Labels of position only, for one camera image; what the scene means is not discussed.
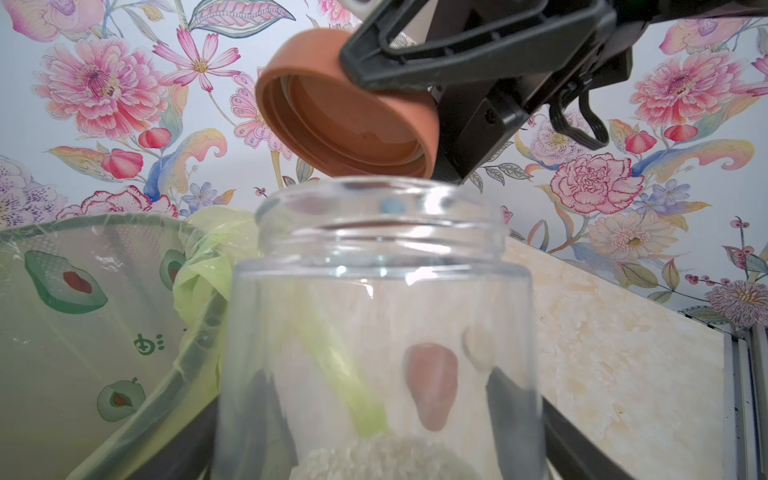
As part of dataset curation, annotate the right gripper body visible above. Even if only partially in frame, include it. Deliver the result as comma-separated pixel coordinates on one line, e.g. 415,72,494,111
426,1,767,183

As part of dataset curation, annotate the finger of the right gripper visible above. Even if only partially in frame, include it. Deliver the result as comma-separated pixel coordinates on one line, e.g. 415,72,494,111
340,1,616,92

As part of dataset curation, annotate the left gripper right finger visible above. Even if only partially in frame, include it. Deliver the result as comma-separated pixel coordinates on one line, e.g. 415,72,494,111
542,398,633,480

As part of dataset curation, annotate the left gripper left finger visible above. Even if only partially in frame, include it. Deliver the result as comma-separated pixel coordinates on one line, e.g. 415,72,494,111
127,396,219,479

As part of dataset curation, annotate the terracotta jar lid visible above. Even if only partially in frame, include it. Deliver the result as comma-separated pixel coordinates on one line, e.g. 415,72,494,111
406,343,459,432
254,28,439,178

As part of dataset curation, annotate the beige jar lid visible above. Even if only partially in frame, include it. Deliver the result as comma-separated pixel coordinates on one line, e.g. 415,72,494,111
462,324,496,373

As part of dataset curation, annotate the black mesh trash bin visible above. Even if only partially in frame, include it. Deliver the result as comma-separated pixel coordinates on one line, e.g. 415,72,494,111
1,213,225,479

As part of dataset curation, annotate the yellow-green plastic bin liner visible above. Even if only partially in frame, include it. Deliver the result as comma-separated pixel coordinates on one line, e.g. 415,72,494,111
0,205,391,480

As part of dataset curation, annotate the right aluminium corner post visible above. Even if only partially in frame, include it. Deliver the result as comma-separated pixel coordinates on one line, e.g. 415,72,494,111
680,306,767,479

